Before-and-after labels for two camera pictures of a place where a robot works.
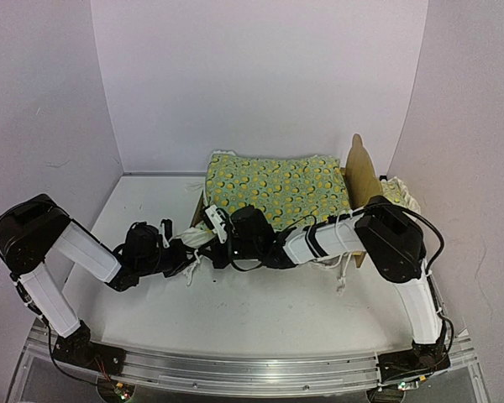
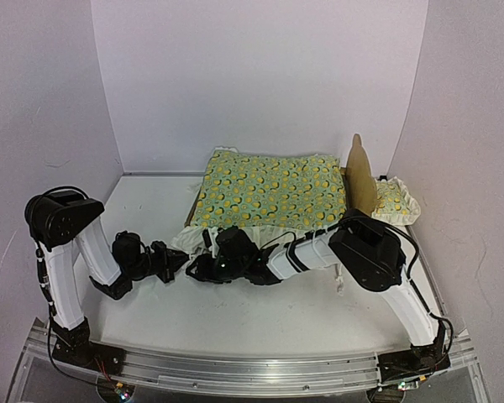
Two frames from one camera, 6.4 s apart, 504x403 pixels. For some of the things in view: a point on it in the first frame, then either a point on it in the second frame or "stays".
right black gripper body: [217, 255] -> [207, 265]
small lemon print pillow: [396, 192] stays
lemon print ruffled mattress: [287, 188] stays
